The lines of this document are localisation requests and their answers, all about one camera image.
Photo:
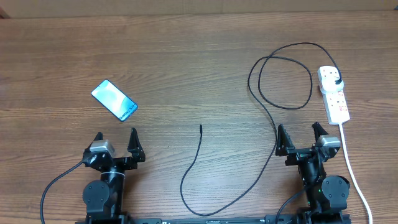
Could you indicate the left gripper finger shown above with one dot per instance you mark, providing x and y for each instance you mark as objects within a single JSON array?
[
  {"x": 135, "y": 148},
  {"x": 99, "y": 136}
]

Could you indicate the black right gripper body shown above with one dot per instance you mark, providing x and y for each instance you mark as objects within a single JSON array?
[{"x": 298, "y": 155}]

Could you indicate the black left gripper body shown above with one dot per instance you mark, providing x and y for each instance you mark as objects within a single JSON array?
[{"x": 125, "y": 163}]

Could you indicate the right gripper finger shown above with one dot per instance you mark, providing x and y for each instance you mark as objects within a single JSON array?
[
  {"x": 284, "y": 143},
  {"x": 318, "y": 130}
]

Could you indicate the blue Galaxy smartphone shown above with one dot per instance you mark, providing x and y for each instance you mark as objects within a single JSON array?
[{"x": 114, "y": 100}]

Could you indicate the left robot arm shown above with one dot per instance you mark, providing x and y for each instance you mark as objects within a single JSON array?
[{"x": 104, "y": 197}]

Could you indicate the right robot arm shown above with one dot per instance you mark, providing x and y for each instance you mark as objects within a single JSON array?
[{"x": 326, "y": 194}]

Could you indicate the white charger adapter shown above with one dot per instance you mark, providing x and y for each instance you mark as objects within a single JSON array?
[{"x": 330, "y": 85}]

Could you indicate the white power strip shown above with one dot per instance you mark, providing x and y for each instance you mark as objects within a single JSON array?
[{"x": 335, "y": 103}]

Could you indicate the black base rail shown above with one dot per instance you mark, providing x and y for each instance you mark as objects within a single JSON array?
[{"x": 214, "y": 221}]

